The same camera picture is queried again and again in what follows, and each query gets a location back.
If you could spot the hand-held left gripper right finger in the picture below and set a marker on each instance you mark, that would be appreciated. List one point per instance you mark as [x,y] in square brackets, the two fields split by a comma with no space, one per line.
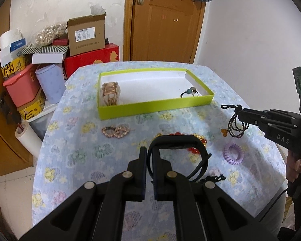
[156,178]

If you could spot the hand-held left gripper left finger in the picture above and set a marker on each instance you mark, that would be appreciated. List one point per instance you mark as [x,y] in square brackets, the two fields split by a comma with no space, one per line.
[143,173]

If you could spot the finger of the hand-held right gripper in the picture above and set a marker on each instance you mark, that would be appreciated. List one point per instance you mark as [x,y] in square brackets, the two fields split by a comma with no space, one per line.
[276,125]
[250,114]

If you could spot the rhinestone hair clip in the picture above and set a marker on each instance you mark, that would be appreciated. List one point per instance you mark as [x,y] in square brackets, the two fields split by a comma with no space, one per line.
[110,131]

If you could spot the green cardboard tray box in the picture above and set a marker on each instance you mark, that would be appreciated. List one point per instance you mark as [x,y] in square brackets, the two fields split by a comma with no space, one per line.
[153,106]

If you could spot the person's right hand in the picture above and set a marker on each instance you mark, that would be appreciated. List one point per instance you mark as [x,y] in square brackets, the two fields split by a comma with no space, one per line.
[297,167]

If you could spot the floral blue tablecloth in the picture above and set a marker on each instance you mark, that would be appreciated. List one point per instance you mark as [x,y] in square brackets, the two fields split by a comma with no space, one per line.
[90,155]

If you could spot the gold hair claw clip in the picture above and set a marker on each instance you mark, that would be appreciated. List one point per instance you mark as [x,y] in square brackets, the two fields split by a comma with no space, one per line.
[110,93]

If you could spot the person's grey clothing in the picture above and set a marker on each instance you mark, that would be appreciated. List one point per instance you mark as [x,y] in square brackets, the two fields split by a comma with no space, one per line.
[273,221]

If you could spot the clear plastic storage box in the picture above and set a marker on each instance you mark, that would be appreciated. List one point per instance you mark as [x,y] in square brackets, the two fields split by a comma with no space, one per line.
[40,123]

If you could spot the brown wooden door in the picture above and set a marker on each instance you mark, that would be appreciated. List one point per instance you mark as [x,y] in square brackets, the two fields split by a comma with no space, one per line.
[165,30]

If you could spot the white tape roll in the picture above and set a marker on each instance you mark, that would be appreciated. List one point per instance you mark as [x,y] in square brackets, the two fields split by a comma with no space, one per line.
[27,138]

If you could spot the large red box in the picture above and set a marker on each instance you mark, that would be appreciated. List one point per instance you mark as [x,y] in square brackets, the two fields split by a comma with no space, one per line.
[90,60]

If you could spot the yellow round tin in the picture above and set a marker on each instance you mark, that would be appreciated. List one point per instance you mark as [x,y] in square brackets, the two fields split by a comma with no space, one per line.
[32,110]

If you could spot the lavender plastic container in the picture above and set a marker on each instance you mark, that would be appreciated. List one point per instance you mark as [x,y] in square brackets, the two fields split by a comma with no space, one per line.
[51,82]

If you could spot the open brown cardboard box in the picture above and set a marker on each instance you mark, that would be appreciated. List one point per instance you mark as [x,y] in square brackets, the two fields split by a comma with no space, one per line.
[85,42]

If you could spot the brown wooden cabinet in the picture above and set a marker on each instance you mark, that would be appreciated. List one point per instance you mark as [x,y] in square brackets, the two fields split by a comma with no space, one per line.
[2,143]

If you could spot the pink plastic bin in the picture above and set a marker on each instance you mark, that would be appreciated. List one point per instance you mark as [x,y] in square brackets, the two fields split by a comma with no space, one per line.
[22,87]

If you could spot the dark hanging object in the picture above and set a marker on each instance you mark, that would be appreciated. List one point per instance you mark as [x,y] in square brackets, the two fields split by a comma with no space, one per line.
[8,108]

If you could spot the flat white box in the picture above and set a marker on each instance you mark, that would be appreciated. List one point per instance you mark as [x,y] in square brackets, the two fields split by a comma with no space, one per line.
[47,58]

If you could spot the green white striped box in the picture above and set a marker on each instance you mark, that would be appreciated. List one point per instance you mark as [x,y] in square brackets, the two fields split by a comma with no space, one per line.
[52,48]

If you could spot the small dark red box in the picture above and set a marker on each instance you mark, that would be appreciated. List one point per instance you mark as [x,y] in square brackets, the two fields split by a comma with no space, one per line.
[60,42]

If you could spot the yellow patterned box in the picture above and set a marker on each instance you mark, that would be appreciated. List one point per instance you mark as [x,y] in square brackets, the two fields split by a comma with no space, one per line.
[12,67]

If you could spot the bag of gold trinkets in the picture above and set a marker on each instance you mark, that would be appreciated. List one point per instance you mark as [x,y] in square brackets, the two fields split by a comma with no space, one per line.
[47,35]

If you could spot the white box with blue label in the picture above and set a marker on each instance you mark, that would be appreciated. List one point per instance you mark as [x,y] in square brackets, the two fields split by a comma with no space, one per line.
[17,46]

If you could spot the white paper roll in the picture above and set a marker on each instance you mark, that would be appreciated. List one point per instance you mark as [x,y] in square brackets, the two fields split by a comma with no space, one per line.
[10,36]

